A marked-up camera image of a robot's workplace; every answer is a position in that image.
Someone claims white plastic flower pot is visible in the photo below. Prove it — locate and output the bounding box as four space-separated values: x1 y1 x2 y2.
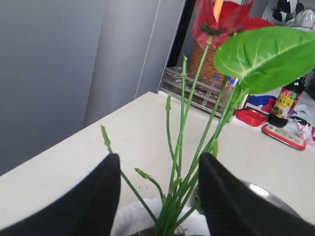
110 198 211 236

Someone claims dark soy sauce bottle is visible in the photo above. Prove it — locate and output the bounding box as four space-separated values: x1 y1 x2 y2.
268 76 306 128

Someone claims red artificial flower with stems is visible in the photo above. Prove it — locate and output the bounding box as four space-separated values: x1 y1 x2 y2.
110 0 315 236

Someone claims round steel plate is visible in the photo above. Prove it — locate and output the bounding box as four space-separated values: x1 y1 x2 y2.
189 179 302 219

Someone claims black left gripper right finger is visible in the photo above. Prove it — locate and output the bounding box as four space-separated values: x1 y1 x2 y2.
198 153 315 236

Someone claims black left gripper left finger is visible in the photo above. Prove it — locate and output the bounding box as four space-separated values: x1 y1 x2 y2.
0 153 121 236

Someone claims red flat tin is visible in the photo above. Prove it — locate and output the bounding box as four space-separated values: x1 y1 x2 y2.
261 124 306 150

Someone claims metal test tube rack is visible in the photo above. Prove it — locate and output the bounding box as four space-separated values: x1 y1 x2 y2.
162 66 237 123

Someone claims blue cloth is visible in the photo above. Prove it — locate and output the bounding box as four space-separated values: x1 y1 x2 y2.
248 95 276 106

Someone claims orange labelled oil bottle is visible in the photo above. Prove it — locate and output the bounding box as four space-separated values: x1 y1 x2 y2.
189 42 225 83

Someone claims brown soil clump with roots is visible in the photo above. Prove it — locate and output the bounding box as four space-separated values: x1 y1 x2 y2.
130 227 185 236

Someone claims blue capped test tube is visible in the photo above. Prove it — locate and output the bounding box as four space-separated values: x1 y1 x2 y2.
202 74 220 97
223 76 232 100
229 77 239 93

